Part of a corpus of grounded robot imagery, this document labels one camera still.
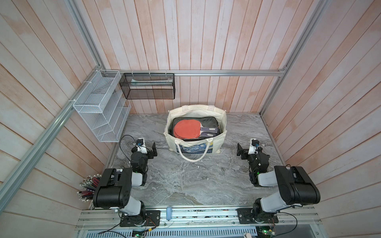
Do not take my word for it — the cream canvas tote bag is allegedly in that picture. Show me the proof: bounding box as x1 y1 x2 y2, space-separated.
164 105 227 162

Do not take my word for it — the red paddle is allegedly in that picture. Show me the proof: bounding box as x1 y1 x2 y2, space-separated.
168 117 222 141

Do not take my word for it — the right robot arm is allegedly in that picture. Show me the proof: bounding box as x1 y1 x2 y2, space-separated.
237 139 320 224

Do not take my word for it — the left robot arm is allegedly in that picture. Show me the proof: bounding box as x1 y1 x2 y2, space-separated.
93 138 157 220

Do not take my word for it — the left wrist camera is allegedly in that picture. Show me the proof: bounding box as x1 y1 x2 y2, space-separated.
136 138 147 154

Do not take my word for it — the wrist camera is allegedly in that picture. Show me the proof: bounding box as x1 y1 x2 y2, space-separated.
136 138 147 154
248 138 260 155

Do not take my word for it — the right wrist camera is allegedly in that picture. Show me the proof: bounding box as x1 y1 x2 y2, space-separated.
248 138 260 155

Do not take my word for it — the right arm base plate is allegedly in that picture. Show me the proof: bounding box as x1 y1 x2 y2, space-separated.
236 208 279 224

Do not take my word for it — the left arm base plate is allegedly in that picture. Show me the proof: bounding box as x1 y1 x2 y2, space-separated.
120 210 161 227

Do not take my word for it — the black mesh wall basket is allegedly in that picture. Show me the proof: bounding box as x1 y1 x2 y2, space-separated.
119 72 176 100

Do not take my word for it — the white wire mesh shelf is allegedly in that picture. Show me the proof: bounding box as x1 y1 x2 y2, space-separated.
73 70 132 143

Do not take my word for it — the aluminium front rail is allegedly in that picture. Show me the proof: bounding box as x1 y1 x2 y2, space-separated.
73 205 328 238

